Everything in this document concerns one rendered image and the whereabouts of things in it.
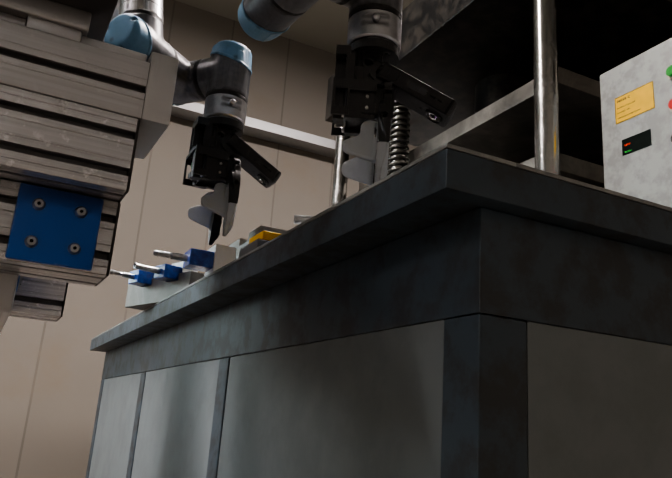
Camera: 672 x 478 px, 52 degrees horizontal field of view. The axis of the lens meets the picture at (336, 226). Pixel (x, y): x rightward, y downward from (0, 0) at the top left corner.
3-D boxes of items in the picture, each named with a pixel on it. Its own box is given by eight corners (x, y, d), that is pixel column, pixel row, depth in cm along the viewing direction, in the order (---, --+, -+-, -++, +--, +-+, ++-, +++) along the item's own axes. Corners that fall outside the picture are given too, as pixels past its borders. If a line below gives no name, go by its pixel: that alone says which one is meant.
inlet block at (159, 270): (138, 277, 133) (142, 250, 135) (126, 280, 137) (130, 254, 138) (195, 289, 142) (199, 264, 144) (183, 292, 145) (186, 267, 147)
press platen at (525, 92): (557, 82, 181) (557, 65, 183) (358, 191, 276) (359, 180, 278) (730, 144, 210) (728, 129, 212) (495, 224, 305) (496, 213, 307)
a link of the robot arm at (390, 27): (399, 40, 99) (404, 7, 92) (398, 68, 98) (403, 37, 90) (347, 37, 100) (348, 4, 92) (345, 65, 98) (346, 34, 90)
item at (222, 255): (154, 266, 108) (159, 233, 110) (147, 271, 113) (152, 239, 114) (233, 278, 114) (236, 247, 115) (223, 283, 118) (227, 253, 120)
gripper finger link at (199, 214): (180, 238, 121) (191, 187, 121) (213, 244, 123) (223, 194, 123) (184, 240, 118) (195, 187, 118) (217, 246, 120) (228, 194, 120)
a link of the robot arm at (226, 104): (239, 116, 128) (254, 99, 121) (236, 138, 127) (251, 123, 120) (200, 105, 125) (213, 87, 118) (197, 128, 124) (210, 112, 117)
